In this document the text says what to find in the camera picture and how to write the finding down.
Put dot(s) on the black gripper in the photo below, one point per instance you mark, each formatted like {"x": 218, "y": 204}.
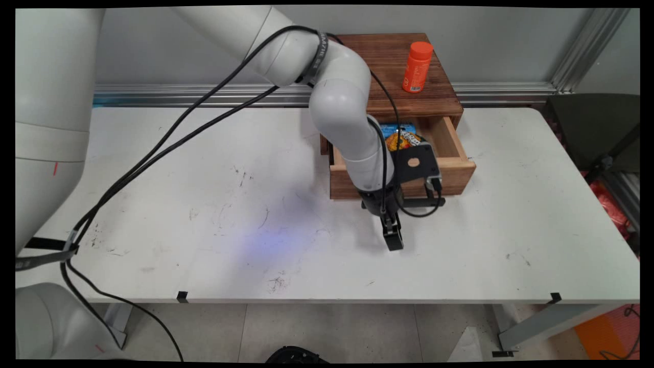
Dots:
{"x": 380, "y": 199}

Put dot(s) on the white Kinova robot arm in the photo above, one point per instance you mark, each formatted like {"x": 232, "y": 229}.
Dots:
{"x": 337, "y": 107}

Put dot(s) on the orange snack packet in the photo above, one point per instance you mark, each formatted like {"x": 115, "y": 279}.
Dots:
{"x": 403, "y": 140}

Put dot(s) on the blue snack packet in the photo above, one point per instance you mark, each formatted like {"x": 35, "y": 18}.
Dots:
{"x": 401, "y": 128}

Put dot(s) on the brown wooden drawer cabinet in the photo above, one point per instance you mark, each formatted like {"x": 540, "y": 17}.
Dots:
{"x": 398, "y": 87}

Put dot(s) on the black round floor object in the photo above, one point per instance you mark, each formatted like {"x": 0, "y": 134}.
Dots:
{"x": 294, "y": 354}

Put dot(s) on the black floor tape strip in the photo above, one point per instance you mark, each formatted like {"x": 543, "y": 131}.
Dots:
{"x": 502, "y": 353}

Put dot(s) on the orange plastic bottle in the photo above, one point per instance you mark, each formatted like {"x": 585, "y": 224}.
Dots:
{"x": 417, "y": 66}

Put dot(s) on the black tape piece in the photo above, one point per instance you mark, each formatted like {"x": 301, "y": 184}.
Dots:
{"x": 555, "y": 297}
{"x": 182, "y": 296}

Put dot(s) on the grey table leg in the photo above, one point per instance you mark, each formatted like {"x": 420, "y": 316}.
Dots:
{"x": 546, "y": 319}
{"x": 120, "y": 322}

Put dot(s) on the red plastic bag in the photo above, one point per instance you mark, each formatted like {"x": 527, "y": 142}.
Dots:
{"x": 608, "y": 204}

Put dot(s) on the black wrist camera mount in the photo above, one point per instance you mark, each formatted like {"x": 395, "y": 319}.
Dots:
{"x": 419, "y": 163}

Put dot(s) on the aluminium frame beam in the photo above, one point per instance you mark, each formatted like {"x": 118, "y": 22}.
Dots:
{"x": 624, "y": 191}

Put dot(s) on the slanted aluminium profile post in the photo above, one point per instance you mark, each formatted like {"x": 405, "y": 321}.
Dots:
{"x": 587, "y": 48}

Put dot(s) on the horizontal aluminium rail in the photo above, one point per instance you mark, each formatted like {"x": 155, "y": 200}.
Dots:
{"x": 153, "y": 94}

